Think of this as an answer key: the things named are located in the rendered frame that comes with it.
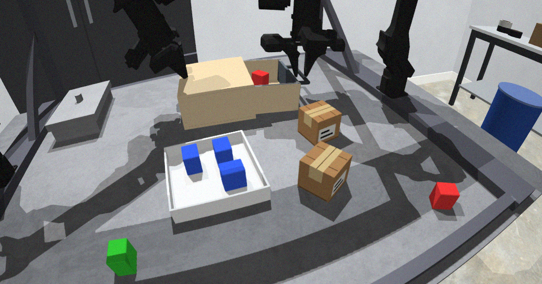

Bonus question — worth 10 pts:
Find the red block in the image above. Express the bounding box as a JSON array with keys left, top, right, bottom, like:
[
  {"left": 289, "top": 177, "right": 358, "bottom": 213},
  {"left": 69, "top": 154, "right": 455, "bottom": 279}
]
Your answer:
[
  {"left": 429, "top": 182, "right": 460, "bottom": 210},
  {"left": 252, "top": 70, "right": 269, "bottom": 85}
]

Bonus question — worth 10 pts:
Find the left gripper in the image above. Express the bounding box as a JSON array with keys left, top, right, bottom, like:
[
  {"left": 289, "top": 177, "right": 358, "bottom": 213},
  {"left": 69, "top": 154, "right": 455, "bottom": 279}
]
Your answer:
[{"left": 261, "top": 11, "right": 345, "bottom": 77}]

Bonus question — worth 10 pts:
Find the brown cardboard box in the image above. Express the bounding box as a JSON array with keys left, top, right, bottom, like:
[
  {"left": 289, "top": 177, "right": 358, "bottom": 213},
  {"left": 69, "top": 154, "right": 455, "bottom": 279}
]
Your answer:
[
  {"left": 298, "top": 100, "right": 342, "bottom": 146},
  {"left": 298, "top": 141, "right": 352, "bottom": 203}
]

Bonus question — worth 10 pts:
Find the green block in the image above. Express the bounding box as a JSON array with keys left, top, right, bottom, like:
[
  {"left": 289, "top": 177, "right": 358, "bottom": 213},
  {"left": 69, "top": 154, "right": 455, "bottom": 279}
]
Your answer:
[{"left": 106, "top": 238, "right": 137, "bottom": 276}]

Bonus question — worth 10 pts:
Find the white open-top tray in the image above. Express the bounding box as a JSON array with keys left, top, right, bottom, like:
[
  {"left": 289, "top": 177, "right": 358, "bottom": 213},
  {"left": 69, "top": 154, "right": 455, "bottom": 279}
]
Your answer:
[{"left": 164, "top": 130, "right": 270, "bottom": 223}]

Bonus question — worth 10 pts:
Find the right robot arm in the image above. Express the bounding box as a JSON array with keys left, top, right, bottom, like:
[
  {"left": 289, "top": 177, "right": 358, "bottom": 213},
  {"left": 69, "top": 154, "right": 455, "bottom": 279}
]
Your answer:
[{"left": 0, "top": 0, "right": 174, "bottom": 188}]

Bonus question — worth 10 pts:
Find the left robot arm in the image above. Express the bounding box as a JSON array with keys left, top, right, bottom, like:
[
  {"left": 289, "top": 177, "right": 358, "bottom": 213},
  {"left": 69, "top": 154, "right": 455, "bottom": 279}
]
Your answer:
[{"left": 258, "top": 0, "right": 418, "bottom": 99}]

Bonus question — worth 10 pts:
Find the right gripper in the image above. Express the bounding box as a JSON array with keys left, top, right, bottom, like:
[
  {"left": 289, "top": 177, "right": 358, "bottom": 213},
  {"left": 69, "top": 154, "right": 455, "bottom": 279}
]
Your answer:
[{"left": 136, "top": 11, "right": 188, "bottom": 79}]

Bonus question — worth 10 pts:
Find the blue block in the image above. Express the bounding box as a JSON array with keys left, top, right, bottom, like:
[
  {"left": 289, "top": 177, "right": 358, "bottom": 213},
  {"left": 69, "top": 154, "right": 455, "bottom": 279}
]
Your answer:
[
  {"left": 181, "top": 144, "right": 203, "bottom": 175},
  {"left": 218, "top": 159, "right": 247, "bottom": 192},
  {"left": 212, "top": 136, "right": 233, "bottom": 164}
]

